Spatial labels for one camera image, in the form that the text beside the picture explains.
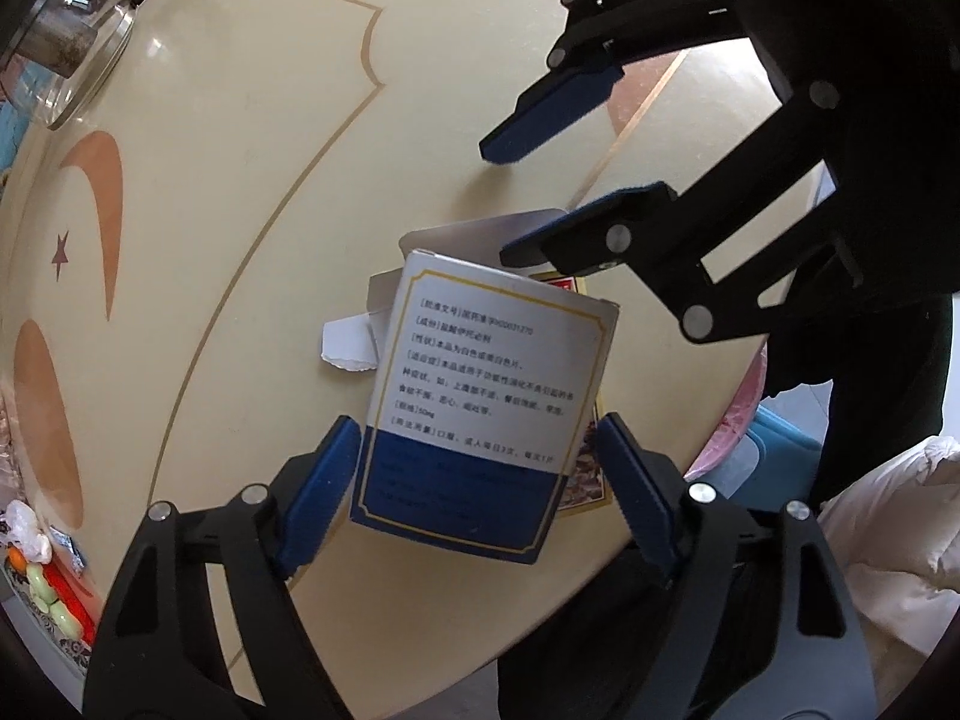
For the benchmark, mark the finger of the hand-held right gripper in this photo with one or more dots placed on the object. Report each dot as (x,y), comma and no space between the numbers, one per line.
(600,215)
(547,111)

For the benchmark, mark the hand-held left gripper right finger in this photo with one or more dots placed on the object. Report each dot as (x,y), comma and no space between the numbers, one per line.
(637,487)

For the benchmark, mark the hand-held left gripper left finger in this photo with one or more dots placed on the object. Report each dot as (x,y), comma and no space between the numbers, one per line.
(319,487)

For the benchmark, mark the white and blue medicine box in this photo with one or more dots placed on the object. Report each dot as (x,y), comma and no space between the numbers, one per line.
(487,390)

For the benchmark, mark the blue plastic container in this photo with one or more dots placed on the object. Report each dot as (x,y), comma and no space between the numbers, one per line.
(784,450)

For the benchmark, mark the small blue wrapper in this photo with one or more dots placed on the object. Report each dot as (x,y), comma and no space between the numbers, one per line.
(69,544)

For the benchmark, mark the red plastic toy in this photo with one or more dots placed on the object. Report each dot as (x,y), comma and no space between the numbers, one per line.
(75,604)

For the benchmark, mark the white padded jacket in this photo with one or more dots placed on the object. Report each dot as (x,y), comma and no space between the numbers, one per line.
(900,555)

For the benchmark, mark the green and white plastic toy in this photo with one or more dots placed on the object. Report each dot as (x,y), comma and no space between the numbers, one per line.
(45,592)

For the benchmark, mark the small white plastic bag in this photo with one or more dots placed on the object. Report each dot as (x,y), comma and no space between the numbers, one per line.
(22,532)

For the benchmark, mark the plate of colourful sweets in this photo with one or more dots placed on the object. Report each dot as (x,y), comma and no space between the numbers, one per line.
(45,645)

